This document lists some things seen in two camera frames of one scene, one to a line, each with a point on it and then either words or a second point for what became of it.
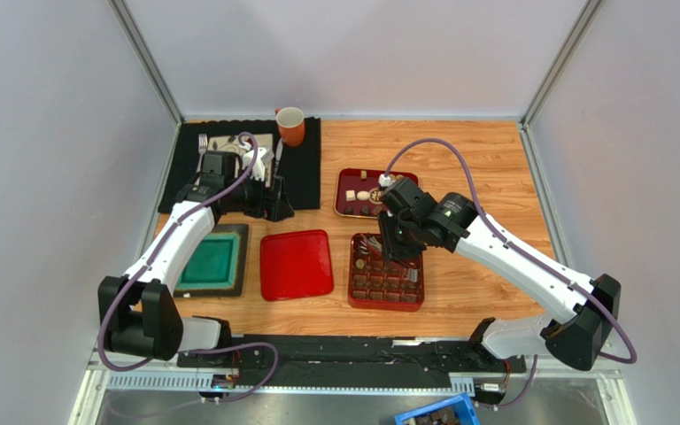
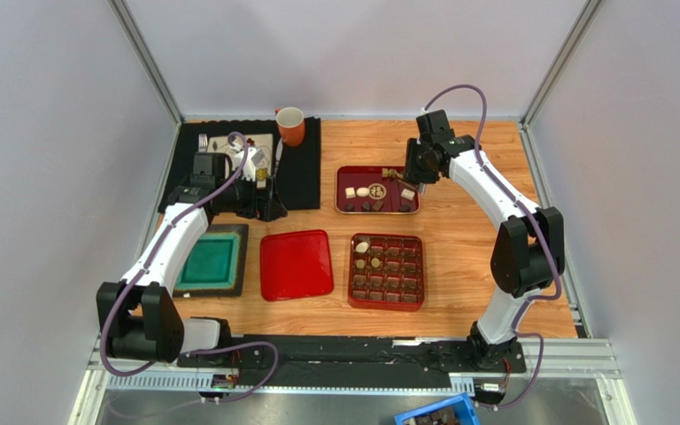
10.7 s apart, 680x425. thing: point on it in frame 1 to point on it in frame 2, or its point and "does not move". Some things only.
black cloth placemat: (298, 166) does not move
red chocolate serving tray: (358, 191) does not move
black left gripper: (275, 208) does not move
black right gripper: (396, 247) to (410, 170)
